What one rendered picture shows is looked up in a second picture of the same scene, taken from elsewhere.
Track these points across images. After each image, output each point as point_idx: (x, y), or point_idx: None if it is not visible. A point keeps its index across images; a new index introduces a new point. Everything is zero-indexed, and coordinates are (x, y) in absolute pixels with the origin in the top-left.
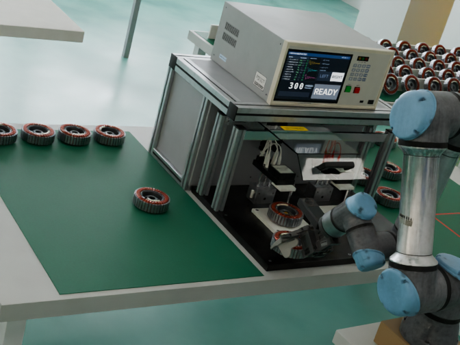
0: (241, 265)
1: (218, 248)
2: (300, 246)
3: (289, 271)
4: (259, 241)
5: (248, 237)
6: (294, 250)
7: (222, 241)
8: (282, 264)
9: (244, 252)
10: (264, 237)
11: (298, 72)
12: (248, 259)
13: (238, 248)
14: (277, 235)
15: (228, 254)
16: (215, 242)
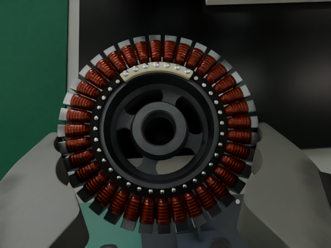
0: (20, 128)
1: (3, 37)
2: (160, 210)
3: (167, 166)
4: (127, 31)
5: (100, 8)
6: (114, 224)
7: (33, 10)
8: (136, 158)
9: (74, 63)
10: (158, 11)
11: None
12: (63, 99)
13: (69, 40)
14: (88, 89)
15: (16, 68)
16: (12, 12)
